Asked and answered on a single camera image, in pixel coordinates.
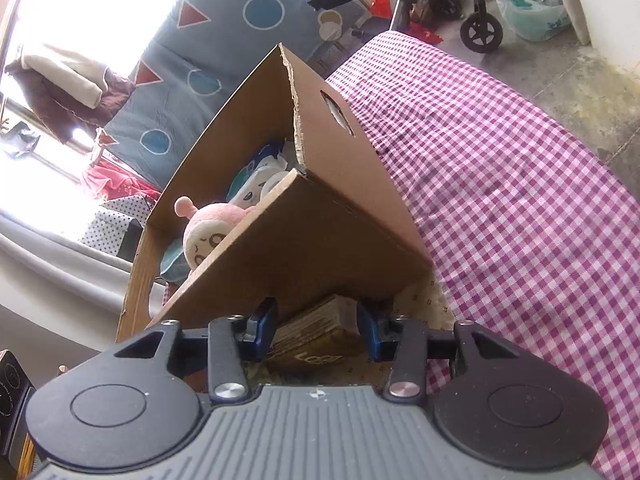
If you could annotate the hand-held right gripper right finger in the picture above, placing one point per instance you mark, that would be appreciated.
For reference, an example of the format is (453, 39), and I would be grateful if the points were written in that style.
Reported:
(372, 332)

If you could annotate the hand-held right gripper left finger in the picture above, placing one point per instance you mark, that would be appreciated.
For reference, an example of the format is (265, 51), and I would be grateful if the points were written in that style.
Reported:
(261, 332)

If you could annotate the brown paper packet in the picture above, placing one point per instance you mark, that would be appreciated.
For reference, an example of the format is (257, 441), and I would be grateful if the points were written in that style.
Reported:
(315, 325)

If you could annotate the brown cardboard box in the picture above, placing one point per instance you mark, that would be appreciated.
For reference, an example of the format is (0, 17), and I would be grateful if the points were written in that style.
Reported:
(325, 240)

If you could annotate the pink and white plush toy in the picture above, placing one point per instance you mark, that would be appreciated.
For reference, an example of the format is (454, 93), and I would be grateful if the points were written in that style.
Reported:
(210, 240)

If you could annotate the light blue checked towel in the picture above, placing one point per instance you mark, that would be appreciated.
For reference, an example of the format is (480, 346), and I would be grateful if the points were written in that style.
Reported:
(175, 260)

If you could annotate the white wet wipes pack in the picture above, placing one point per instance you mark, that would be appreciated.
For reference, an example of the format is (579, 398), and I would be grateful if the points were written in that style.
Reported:
(255, 175)

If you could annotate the small brown packet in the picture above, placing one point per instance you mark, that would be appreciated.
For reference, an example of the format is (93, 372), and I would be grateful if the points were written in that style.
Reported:
(420, 305)

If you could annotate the polka dot cloth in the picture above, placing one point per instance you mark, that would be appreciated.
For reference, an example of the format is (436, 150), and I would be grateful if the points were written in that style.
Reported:
(110, 225)

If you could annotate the purple checked tablecloth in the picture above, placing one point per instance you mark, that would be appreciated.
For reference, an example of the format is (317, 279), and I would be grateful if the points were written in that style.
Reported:
(500, 185)

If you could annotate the pink clothes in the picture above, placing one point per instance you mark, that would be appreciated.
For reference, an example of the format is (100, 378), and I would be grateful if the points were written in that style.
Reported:
(120, 180)

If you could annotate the white curtain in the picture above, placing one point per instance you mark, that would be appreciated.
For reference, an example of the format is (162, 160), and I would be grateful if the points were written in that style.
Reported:
(50, 280)

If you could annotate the black appliance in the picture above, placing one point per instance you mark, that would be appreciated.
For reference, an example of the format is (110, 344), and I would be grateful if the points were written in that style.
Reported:
(12, 400)

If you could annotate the dark maroon clothes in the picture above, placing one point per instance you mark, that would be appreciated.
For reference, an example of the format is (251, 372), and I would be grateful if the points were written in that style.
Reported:
(95, 115)

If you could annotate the blue blanket with shapes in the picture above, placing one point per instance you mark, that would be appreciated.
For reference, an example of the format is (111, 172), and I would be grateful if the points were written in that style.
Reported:
(225, 60)

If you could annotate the wheelchair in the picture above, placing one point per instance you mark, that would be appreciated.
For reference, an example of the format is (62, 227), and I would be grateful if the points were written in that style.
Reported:
(480, 30)

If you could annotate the cream cloth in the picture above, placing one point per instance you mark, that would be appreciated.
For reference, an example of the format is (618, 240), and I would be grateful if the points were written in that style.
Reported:
(65, 72)

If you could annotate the white plastic bag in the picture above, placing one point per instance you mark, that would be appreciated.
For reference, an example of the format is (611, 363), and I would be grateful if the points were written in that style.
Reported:
(530, 15)

